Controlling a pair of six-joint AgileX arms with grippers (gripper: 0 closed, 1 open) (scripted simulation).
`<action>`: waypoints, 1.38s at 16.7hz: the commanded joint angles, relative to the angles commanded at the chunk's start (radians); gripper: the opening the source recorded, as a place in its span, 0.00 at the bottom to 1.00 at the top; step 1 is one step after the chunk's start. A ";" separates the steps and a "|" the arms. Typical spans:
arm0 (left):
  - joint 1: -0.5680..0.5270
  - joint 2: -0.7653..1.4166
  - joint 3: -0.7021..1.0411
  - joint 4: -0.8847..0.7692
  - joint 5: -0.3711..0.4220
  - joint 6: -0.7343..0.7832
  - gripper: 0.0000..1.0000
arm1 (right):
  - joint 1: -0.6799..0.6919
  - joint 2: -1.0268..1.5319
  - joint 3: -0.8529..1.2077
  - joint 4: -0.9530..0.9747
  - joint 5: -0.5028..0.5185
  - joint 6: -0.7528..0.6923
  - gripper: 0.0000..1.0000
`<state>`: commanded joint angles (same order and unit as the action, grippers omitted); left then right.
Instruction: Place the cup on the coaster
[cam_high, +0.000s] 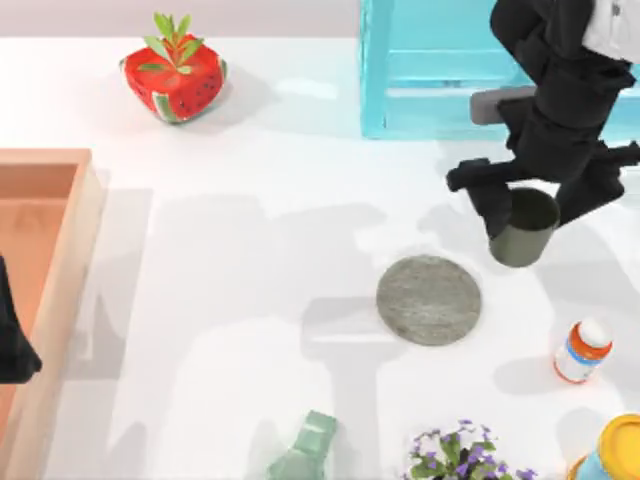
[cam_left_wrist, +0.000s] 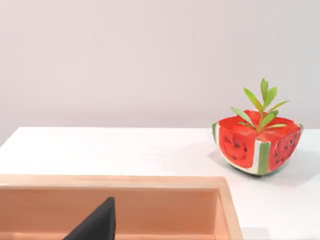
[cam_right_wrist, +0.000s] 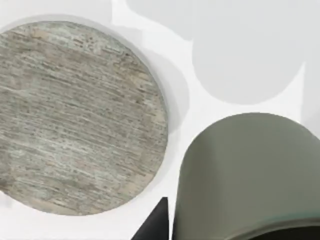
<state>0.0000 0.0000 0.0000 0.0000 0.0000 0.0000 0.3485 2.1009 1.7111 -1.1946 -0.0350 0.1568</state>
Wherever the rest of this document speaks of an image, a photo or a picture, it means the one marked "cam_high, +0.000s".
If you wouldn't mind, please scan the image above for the olive green cup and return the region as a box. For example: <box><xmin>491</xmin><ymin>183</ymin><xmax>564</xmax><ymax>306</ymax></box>
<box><xmin>488</xmin><ymin>187</ymin><xmax>561</xmax><ymax>269</ymax></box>

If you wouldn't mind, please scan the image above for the pale grey rounded box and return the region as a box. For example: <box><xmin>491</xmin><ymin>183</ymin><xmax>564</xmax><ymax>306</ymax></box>
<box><xmin>469</xmin><ymin>85</ymin><xmax>537</xmax><ymax>127</ymax></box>

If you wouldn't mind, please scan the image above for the grey round coaster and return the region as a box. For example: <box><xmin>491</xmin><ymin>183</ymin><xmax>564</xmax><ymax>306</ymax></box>
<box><xmin>375</xmin><ymin>254</ymin><xmax>483</xmax><ymax>349</ymax></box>

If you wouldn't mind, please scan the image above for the light blue rack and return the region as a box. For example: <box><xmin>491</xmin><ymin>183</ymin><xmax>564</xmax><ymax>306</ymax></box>
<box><xmin>358</xmin><ymin>0</ymin><xmax>640</xmax><ymax>146</ymax></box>

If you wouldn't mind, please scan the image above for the white bottle with orange label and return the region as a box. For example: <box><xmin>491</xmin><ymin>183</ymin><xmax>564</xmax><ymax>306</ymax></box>
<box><xmin>553</xmin><ymin>317</ymin><xmax>614</xmax><ymax>385</ymax></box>

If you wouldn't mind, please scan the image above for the purple flower plant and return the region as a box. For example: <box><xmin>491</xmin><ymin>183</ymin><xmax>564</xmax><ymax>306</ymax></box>
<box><xmin>403</xmin><ymin>418</ymin><xmax>539</xmax><ymax>480</ymax></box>

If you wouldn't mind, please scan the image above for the blue can with yellow lid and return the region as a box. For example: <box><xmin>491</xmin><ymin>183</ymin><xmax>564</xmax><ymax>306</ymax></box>
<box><xmin>564</xmin><ymin>412</ymin><xmax>640</xmax><ymax>480</ymax></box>

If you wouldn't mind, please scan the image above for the green glass bottle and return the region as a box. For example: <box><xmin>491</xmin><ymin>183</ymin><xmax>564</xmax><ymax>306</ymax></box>
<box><xmin>264</xmin><ymin>409</ymin><xmax>339</xmax><ymax>480</ymax></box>

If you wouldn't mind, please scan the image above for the red watermelon plant pot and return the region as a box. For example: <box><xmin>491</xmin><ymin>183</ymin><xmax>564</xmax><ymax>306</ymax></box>
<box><xmin>118</xmin><ymin>10</ymin><xmax>229</xmax><ymax>126</ymax></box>

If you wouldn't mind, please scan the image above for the salmon shallow box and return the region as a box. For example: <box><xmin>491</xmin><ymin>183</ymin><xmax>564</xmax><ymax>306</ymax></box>
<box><xmin>0</xmin><ymin>148</ymin><xmax>109</xmax><ymax>480</ymax></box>

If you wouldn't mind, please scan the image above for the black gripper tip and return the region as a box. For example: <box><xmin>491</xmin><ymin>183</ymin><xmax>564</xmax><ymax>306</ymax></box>
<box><xmin>0</xmin><ymin>255</ymin><xmax>43</xmax><ymax>386</ymax></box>

